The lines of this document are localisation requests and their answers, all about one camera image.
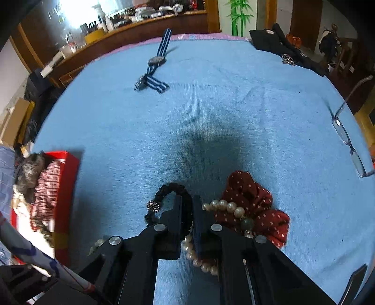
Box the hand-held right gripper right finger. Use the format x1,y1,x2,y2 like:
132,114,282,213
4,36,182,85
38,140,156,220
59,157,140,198
192,195,336,305

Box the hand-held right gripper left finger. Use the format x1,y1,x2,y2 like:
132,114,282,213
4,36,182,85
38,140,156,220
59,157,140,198
77,194,193,305

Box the green bamboo wall sticker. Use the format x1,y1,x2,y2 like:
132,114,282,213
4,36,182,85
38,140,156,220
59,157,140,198
228,0,254,38

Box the black beaded hair tie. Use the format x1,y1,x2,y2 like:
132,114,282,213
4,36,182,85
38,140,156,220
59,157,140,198
144,182,194,236

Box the blue blanket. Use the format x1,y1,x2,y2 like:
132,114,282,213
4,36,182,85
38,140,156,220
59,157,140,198
32,33,375,305

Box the glass pitcher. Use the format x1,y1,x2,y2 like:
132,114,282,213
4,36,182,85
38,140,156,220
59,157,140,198
65,32,78,51

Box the white blue-printed cloth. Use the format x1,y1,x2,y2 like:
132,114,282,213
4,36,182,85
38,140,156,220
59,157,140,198
0,213,96,294

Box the white spray bottle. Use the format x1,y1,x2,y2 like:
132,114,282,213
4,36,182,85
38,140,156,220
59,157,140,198
99,4,108,30

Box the black cloth bag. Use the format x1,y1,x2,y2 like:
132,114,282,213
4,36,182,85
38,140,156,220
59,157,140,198
249,23,328,77

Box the red white striped scrunchie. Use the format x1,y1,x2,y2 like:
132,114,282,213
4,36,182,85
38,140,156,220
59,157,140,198
30,161,64,233

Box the golden panel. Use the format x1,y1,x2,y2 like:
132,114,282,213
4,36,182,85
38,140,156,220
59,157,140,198
355,96,375,133

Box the cardboard box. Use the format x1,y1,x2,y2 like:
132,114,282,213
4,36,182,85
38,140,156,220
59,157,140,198
0,98,35,148

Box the red jewelry box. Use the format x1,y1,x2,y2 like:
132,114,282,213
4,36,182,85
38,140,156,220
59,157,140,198
10,150,81,265

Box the striped strap wristwatch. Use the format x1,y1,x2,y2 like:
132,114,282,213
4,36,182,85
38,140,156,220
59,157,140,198
134,28,173,95

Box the orange bag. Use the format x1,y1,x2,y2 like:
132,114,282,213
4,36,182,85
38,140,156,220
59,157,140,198
286,33,303,48

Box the silver bead bracelet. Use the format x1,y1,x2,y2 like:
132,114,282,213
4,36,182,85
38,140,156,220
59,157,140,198
87,236,111,256

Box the red polka-dot scrunchie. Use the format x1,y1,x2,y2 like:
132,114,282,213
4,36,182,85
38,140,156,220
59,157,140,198
215,171,291,249

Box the pearl bracelet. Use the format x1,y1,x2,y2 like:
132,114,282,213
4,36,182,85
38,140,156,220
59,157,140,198
181,199,256,277

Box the blue checked cloth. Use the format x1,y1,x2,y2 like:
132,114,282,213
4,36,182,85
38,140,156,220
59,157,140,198
0,146,19,212

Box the wooden chair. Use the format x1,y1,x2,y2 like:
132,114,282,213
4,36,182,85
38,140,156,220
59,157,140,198
319,23,358,74

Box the wooden counter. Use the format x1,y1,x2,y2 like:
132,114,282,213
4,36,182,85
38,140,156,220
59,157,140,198
43,10,209,89

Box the yellow box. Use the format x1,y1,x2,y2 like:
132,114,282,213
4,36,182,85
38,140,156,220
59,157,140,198
84,29,105,45

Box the dark fluffy scrunchie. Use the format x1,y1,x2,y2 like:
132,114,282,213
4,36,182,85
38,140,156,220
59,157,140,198
14,152,46,203

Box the eyeglasses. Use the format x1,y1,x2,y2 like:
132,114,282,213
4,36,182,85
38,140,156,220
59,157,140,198
326,74,375,179

